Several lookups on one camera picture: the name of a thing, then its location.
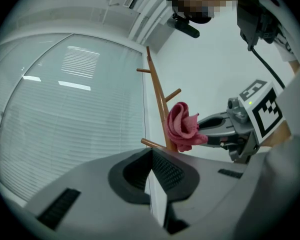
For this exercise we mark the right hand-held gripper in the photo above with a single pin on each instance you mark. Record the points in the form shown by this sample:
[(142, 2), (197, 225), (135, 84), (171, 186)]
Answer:
[(265, 114)]

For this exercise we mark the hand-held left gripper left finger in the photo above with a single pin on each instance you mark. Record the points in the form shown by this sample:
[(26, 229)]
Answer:
[(95, 184)]

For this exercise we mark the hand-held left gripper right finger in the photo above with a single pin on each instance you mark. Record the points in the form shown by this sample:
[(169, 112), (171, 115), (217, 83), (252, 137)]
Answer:
[(215, 184)]

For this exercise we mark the pink cloth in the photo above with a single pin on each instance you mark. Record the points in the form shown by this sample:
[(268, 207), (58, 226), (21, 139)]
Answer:
[(180, 126)]

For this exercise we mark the wooden coat rack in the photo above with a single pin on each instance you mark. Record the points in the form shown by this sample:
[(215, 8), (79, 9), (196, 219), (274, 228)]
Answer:
[(162, 106)]

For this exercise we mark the person's right forearm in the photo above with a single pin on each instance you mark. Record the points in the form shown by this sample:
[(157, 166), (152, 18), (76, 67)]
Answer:
[(281, 134)]

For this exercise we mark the slatted window blinds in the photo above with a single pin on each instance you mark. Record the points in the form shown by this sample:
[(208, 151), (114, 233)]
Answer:
[(65, 134)]

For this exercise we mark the white T-shirt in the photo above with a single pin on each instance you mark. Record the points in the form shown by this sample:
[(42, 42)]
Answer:
[(282, 51)]

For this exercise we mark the black chest-mounted box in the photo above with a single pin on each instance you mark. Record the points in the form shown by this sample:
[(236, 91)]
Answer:
[(248, 16)]

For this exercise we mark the black head camera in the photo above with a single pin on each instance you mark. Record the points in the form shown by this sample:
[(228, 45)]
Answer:
[(185, 29)]

